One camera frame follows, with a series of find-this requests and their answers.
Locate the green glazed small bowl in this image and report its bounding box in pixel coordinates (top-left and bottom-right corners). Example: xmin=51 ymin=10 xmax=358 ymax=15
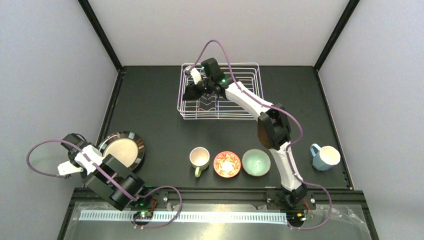
xmin=241 ymin=148 xmax=271 ymax=177

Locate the black striped rim dinner plate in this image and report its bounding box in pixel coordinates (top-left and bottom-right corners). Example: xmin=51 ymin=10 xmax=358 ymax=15
xmin=97 ymin=131 xmax=146 ymax=172

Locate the black frame post left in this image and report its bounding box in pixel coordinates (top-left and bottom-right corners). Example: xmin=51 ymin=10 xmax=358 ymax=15
xmin=78 ymin=0 xmax=123 ymax=72

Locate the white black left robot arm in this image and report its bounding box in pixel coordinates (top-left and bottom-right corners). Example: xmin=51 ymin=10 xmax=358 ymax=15
xmin=57 ymin=133 xmax=145 ymax=211

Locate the white led light strip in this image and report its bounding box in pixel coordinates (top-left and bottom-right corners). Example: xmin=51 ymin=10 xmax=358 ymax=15
xmin=76 ymin=210 xmax=287 ymax=225

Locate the black frame post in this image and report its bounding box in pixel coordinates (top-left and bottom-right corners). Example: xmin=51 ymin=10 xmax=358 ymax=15
xmin=313 ymin=0 xmax=360 ymax=73
xmin=78 ymin=0 xmax=123 ymax=72

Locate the black frame post right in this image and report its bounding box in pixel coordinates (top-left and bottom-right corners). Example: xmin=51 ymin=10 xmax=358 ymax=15
xmin=313 ymin=0 xmax=360 ymax=73

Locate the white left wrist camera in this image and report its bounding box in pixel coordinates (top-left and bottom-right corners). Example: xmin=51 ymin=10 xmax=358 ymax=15
xmin=57 ymin=161 xmax=84 ymax=176

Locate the white wire dish rack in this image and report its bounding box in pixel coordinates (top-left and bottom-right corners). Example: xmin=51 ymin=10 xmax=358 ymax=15
xmin=176 ymin=62 xmax=266 ymax=121

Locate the orange floral small bowl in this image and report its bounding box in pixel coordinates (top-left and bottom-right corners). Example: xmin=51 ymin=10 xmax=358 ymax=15
xmin=213 ymin=151 xmax=242 ymax=179

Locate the light blue mug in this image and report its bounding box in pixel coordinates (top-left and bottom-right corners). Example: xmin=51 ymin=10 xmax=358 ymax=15
xmin=310 ymin=143 xmax=341 ymax=171

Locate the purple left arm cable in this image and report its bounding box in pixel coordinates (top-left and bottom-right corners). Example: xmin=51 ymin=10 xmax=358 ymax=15
xmin=26 ymin=139 xmax=184 ymax=230

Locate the cream mug green handle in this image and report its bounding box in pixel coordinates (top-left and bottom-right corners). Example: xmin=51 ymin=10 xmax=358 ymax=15
xmin=189 ymin=147 xmax=210 ymax=178

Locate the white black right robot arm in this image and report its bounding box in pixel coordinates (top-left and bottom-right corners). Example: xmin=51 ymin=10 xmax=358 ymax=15
xmin=182 ymin=58 xmax=308 ymax=209

